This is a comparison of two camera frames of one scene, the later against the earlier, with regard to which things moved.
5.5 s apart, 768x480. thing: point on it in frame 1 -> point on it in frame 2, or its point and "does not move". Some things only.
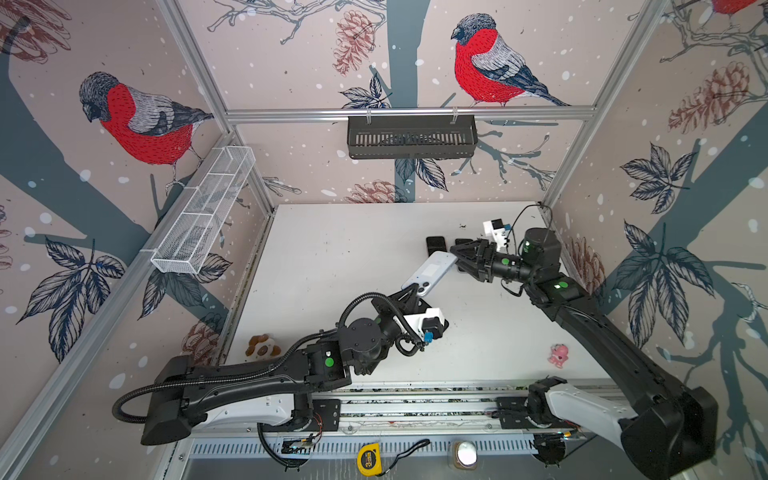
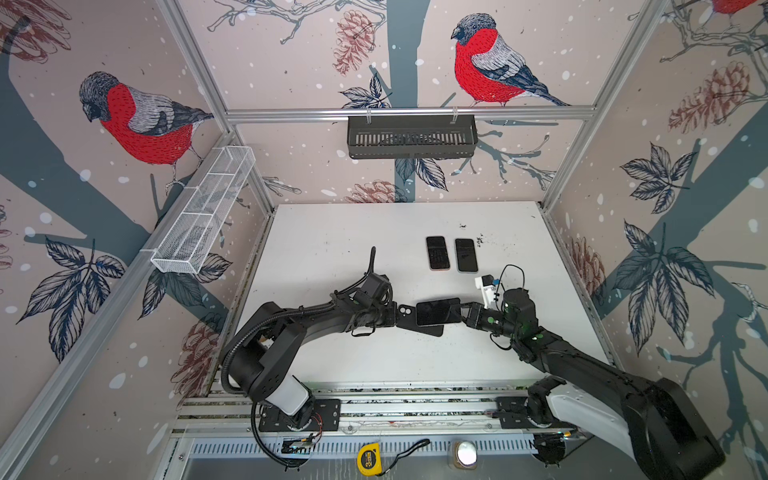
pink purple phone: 435,243 does not move
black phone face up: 431,273 -> 437,312
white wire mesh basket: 204,207 does not move
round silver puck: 466,455 does not move
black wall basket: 411,137 does not move
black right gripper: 487,252 -> 474,315
